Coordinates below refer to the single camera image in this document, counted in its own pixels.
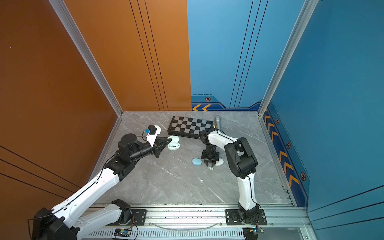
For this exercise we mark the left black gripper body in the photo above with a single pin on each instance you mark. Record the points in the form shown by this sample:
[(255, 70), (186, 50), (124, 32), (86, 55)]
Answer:
[(155, 149)]

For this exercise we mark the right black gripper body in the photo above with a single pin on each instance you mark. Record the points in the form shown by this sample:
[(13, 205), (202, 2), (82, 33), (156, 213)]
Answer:
[(209, 155)]

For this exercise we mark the blue earbud charging case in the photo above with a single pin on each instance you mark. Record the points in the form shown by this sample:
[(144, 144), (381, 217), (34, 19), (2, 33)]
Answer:
[(197, 162)]

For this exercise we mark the white earbud charging case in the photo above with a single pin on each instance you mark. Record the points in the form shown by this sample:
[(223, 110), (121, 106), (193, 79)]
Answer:
[(220, 162)]

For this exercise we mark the green earbud charging case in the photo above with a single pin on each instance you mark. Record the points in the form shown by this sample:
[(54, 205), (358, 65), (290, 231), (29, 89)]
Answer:
[(174, 144)]

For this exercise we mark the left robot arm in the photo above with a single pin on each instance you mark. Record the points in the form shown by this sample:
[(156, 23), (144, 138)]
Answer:
[(66, 221)]

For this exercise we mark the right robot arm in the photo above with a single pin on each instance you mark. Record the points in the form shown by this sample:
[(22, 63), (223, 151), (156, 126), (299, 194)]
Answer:
[(242, 163)]

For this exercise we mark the black and silver chessboard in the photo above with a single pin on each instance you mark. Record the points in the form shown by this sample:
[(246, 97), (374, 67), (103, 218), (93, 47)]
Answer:
[(188, 127)]

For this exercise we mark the silver microphone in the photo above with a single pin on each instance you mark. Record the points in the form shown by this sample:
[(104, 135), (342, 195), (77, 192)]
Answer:
[(218, 122)]

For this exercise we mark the right green circuit board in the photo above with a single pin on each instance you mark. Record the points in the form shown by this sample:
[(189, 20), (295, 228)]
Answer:
[(257, 231)]

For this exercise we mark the green circuit board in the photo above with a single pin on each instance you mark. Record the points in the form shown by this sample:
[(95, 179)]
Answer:
[(122, 233), (257, 231)]

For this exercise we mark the left green circuit board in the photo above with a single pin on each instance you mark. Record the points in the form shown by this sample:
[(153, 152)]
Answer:
[(122, 233)]

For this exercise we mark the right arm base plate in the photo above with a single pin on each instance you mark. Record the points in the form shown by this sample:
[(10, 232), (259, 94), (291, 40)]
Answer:
[(239, 217)]

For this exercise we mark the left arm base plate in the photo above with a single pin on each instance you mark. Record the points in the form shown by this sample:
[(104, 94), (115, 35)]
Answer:
[(135, 217)]

